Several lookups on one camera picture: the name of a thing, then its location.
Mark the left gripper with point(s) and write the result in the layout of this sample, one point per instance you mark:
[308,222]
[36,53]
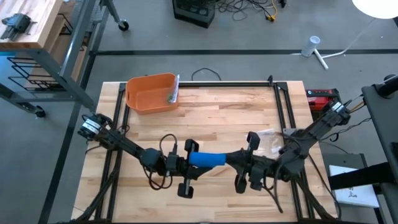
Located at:
[185,191]

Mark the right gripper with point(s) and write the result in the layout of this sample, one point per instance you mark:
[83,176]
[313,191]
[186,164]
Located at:
[253,140]

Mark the blue elastic bandage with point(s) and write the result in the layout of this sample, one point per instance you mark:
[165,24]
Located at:
[206,159]

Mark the green elastic bandage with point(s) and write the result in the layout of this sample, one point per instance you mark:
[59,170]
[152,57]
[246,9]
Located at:
[171,98]

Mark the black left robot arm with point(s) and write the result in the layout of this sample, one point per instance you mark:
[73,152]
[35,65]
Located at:
[124,143]

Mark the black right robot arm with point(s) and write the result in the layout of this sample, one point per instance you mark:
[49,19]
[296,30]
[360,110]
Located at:
[314,130]

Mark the orange plastic bin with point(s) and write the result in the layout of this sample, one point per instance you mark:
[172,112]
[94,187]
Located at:
[149,96]

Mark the red battery pack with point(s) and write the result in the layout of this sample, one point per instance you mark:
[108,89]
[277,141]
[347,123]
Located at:
[318,96]

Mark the dark grey flat box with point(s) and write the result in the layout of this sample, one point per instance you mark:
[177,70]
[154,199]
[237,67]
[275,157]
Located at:
[342,159]

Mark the white flat box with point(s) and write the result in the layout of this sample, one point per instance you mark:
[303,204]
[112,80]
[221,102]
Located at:
[351,189]

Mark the white lamp stand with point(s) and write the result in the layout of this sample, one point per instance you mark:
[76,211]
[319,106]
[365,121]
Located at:
[321,60]

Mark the white plastic cup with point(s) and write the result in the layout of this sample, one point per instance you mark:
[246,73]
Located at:
[311,46]

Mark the black computer case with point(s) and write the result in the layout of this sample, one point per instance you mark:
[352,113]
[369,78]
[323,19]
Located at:
[194,12]

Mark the grey equipment cart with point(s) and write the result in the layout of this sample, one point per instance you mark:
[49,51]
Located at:
[382,124]

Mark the black caster wheel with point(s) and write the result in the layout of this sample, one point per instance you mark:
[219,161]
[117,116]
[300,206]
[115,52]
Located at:
[123,25]

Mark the white lamp shade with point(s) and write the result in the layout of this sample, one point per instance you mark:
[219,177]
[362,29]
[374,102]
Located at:
[376,7]

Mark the black boxy device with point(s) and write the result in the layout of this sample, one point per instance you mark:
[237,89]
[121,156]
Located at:
[17,25]

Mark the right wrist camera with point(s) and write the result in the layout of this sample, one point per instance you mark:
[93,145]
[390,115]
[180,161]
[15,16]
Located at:
[256,177]

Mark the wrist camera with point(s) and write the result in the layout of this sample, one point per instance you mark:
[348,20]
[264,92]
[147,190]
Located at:
[172,161]
[256,177]

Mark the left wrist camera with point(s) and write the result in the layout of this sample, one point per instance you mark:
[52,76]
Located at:
[172,161]

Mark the black aluminium table frame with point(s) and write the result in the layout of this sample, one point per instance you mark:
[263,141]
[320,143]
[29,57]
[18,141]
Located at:
[217,84]

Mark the wooden table with grey frame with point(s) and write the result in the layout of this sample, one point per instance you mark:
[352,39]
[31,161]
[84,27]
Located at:
[31,18]

